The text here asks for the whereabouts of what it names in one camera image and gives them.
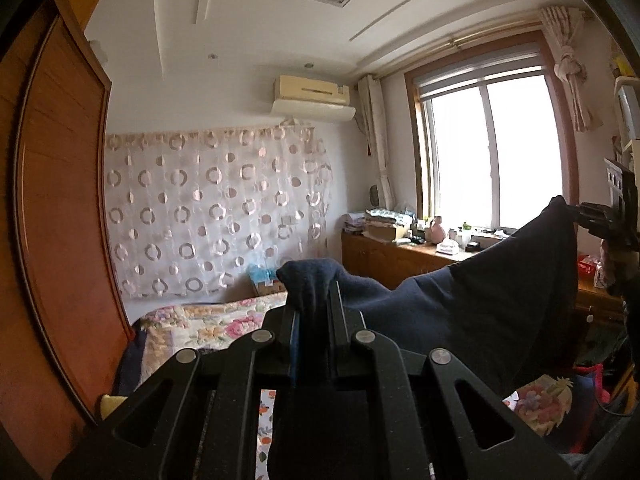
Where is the wooden sliding wardrobe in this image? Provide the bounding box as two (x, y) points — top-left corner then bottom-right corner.
(0, 0), (136, 480)

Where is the tied pink window curtain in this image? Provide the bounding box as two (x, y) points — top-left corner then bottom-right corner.
(539, 6), (593, 133)

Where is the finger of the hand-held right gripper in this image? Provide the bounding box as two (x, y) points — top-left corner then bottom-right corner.
(574, 201), (619, 219)
(580, 216), (622, 239)

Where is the wooden framed window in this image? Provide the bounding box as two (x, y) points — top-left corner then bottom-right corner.
(405, 30), (578, 241)

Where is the yellow plush toy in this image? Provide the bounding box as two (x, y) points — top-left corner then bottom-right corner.
(97, 395), (128, 418)

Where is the white shelf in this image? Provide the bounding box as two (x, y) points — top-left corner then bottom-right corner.
(612, 75), (640, 156)

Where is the sheer circle-patterned wall curtain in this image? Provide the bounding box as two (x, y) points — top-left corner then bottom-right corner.
(104, 125), (333, 301)

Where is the pale patterned window curtain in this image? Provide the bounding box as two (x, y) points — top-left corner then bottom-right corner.
(357, 75), (393, 208)

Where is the flat cardboard box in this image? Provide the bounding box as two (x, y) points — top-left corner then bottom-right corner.
(362, 222), (411, 243)

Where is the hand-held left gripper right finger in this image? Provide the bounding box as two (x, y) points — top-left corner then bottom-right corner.
(327, 280), (578, 480)

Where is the navy printed t-shirt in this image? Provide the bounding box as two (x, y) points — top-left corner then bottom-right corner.
(267, 195), (578, 480)

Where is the blue plastic bag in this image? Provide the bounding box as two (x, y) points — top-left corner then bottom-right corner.
(248, 262), (281, 286)

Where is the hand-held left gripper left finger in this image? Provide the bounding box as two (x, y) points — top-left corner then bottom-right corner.
(52, 305), (301, 480)

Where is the beige air conditioner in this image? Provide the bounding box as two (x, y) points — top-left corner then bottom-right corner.
(273, 75), (351, 107)

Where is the floral patchwork quilt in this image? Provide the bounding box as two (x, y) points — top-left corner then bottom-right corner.
(112, 292), (573, 480)

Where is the long wooden cabinet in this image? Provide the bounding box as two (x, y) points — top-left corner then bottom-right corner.
(341, 230), (626, 321)

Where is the red basket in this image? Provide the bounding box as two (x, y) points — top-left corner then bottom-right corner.
(577, 255), (608, 286)

